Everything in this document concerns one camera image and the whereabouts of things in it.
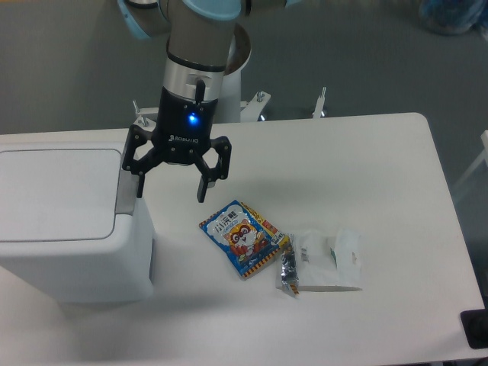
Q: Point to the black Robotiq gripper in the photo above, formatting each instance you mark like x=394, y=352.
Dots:
x=182, y=137

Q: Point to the white push-button trash can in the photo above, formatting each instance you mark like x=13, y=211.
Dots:
x=72, y=223

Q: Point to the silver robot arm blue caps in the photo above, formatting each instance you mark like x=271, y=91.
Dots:
x=200, y=37

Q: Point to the blue cartoon snack packet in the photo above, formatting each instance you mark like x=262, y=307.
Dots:
x=249, y=240

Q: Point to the silver foil snack wrapper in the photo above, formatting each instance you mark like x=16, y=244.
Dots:
x=287, y=278

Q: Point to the white plastic tissue pack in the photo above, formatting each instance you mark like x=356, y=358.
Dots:
x=328, y=263

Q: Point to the blue plastic bag on floor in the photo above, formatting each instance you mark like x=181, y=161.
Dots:
x=450, y=17

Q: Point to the black clamp at table corner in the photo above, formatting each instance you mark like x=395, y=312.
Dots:
x=475, y=327

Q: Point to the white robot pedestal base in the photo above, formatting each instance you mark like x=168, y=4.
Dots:
x=225, y=87

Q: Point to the white frame at right edge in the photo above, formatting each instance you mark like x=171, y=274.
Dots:
x=467, y=180

